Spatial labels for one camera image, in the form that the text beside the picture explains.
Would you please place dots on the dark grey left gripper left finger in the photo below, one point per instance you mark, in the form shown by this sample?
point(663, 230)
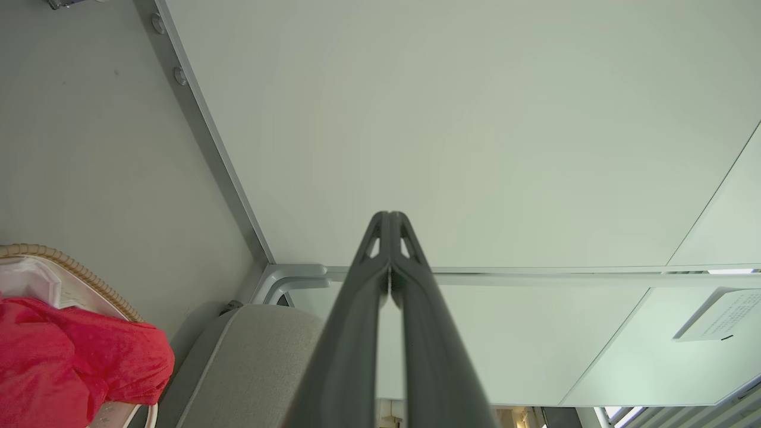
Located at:
point(345, 356)

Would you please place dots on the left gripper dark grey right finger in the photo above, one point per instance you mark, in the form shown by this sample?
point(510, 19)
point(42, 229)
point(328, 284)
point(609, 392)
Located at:
point(434, 368)

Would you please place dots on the red jersey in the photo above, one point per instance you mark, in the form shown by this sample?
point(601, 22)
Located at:
point(59, 362)

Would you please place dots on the grey fabric sofa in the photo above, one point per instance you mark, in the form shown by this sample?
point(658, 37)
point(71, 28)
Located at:
point(250, 368)

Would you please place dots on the window blind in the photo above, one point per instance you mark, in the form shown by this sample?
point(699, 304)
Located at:
point(684, 413)

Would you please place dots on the white basket with brown rim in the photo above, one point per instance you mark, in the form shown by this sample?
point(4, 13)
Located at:
point(89, 279)

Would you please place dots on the white paper notice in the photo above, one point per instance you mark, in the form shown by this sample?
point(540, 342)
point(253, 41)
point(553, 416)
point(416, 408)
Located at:
point(722, 315)

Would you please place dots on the round grey bolt cap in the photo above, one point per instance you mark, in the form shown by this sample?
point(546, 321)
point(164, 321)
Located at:
point(157, 24)
point(179, 75)

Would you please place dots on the white basket liner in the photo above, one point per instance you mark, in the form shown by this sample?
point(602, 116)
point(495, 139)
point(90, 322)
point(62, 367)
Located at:
point(27, 279)

